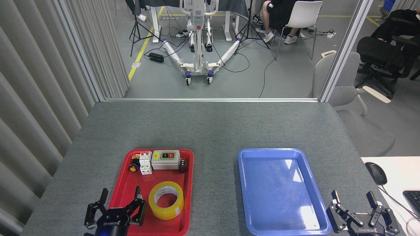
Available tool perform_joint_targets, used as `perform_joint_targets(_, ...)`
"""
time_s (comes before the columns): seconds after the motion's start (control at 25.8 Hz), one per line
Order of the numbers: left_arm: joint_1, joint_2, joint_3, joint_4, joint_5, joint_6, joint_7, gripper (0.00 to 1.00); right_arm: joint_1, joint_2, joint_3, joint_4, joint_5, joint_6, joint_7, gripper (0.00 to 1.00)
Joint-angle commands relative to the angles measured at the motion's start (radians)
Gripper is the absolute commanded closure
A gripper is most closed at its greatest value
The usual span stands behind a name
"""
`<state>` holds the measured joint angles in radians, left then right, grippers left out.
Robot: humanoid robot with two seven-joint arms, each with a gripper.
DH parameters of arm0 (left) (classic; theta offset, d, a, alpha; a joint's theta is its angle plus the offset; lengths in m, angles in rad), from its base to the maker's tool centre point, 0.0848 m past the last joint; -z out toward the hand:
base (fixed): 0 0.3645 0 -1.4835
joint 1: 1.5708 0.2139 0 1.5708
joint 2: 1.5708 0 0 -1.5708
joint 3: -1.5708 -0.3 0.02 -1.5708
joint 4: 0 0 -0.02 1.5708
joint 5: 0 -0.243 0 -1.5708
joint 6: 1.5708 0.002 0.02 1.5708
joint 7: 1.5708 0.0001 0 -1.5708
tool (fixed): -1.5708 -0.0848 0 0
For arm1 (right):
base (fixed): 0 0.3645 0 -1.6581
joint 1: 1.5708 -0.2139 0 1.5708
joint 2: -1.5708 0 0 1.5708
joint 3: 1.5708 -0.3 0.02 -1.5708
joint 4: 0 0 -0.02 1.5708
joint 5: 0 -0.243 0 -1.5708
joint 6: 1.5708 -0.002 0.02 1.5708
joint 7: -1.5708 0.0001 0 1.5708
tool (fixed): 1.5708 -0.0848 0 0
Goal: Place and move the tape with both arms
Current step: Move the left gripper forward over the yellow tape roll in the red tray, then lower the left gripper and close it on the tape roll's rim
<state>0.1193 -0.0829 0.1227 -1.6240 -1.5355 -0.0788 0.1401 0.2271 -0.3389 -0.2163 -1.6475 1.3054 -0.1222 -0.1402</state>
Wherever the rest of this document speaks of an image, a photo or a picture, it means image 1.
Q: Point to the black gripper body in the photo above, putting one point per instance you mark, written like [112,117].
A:
[367,229]
[113,226]

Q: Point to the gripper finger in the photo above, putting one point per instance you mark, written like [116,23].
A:
[334,196]
[104,196]
[370,197]
[138,193]

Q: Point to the yellow tape roll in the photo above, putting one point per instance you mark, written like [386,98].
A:
[164,214]

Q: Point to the black computer mouse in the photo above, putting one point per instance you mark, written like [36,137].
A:
[376,173]

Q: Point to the yellow push button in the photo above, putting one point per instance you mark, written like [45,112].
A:
[133,167]

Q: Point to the white circuit breaker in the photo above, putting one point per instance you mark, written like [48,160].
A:
[145,165]

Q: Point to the black keyboard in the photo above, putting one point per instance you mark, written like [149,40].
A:
[414,201]

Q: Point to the red plastic tray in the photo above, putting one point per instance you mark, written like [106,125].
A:
[183,196]

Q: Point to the blue plastic tray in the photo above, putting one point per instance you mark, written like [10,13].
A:
[279,196]

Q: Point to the grey office chair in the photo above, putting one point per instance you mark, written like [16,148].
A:
[361,131]

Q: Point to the black power adapter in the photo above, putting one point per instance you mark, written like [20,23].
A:
[156,57]

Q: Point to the black office chair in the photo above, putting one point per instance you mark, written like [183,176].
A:
[377,52]

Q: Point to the white power strip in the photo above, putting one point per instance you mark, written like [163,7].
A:
[331,34]

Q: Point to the black tripod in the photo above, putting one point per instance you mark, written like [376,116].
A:
[135,26]
[249,29]

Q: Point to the seated person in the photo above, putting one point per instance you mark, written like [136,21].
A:
[400,21]
[279,13]

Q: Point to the white chair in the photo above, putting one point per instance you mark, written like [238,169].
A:
[306,14]

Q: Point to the white stand on wheels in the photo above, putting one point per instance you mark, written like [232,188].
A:
[198,19]

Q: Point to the blue bin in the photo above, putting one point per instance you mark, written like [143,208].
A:
[389,5]

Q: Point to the dark-topped desk white legs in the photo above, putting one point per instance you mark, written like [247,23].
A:
[229,5]

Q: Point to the grey switch box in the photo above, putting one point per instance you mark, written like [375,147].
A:
[164,163]

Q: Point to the dark knob switch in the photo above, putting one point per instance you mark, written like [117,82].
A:
[183,166]

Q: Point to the silver frame rail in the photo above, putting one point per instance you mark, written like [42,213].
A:
[213,99]

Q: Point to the silver frame post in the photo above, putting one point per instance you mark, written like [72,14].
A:
[78,49]
[344,49]

